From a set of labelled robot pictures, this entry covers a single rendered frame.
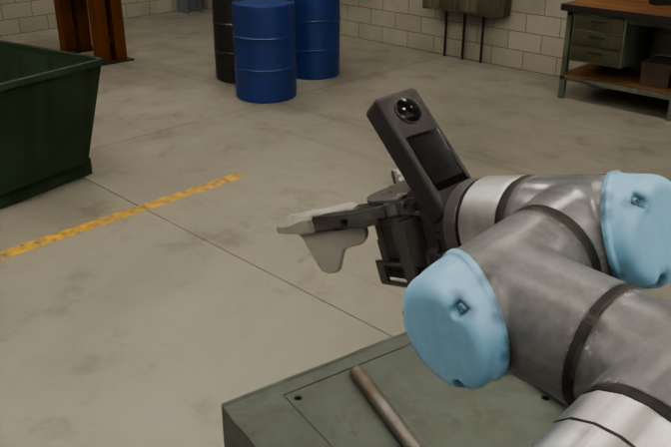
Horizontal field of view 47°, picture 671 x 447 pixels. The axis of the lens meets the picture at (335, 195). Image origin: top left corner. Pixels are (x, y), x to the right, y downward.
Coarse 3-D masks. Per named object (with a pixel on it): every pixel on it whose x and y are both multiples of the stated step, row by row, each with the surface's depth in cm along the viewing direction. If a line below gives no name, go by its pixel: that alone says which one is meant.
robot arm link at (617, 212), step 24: (504, 192) 55; (528, 192) 53; (552, 192) 51; (576, 192) 50; (600, 192) 49; (624, 192) 47; (648, 192) 47; (504, 216) 54; (576, 216) 48; (600, 216) 48; (624, 216) 46; (648, 216) 47; (600, 240) 47; (624, 240) 46; (648, 240) 47; (600, 264) 47; (624, 264) 47; (648, 264) 47
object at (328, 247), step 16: (336, 208) 68; (352, 208) 67; (288, 224) 70; (304, 224) 69; (304, 240) 70; (320, 240) 69; (336, 240) 69; (352, 240) 68; (320, 256) 70; (336, 256) 69
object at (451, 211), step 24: (384, 192) 67; (408, 192) 64; (456, 192) 60; (408, 216) 65; (456, 216) 59; (384, 240) 68; (408, 240) 64; (432, 240) 64; (456, 240) 59; (384, 264) 68; (408, 264) 65
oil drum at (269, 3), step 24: (240, 0) 713; (264, 0) 714; (288, 0) 714; (240, 24) 685; (264, 24) 678; (288, 24) 690; (240, 48) 695; (264, 48) 686; (288, 48) 698; (240, 72) 705; (264, 72) 695; (288, 72) 706; (240, 96) 716; (264, 96) 704; (288, 96) 714
